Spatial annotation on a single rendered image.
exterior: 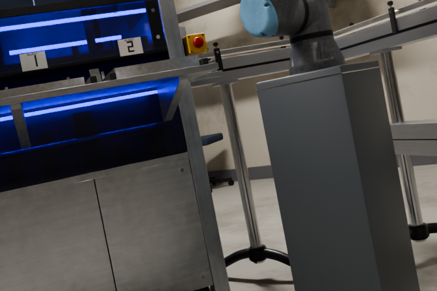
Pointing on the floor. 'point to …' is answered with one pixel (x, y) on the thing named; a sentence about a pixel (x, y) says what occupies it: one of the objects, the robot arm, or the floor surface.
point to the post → (191, 132)
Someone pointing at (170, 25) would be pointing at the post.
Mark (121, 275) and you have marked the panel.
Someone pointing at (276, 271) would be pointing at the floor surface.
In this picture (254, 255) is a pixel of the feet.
